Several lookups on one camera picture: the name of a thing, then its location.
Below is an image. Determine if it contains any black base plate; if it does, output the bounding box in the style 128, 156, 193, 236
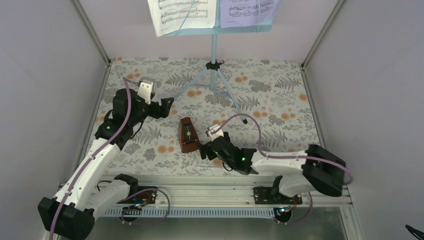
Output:
124, 186, 157, 206
253, 186, 303, 205

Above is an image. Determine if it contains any lavender sheet music page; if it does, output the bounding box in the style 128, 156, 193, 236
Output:
219, 0, 281, 28

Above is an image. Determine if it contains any light blue music stand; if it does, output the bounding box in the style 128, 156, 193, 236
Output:
167, 0, 273, 114

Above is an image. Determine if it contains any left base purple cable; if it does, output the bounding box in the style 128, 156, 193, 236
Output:
120, 186, 171, 226

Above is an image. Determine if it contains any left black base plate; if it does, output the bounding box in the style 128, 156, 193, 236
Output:
124, 186, 157, 206

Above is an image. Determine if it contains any floral patterned table mat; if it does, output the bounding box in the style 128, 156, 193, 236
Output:
86, 56, 329, 177

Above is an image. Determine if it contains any black object in corner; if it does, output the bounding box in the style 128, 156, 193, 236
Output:
405, 224, 424, 240

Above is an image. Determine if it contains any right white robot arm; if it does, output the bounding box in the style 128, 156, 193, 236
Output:
199, 132, 346, 197

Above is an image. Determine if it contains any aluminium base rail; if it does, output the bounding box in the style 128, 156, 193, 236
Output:
136, 175, 353, 207

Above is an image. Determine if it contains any perforated cable tray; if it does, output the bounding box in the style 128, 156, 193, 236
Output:
96, 206, 292, 219

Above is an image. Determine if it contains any brown wooden metronome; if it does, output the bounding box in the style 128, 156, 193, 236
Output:
177, 117, 200, 154

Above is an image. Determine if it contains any white sheet music page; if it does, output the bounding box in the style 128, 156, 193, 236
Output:
147, 0, 217, 37

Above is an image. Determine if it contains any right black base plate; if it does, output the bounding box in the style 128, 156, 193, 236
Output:
253, 186, 303, 205

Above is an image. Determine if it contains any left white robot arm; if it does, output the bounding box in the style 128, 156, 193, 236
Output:
37, 88, 174, 240

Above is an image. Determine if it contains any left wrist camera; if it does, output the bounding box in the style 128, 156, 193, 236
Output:
137, 80, 155, 105

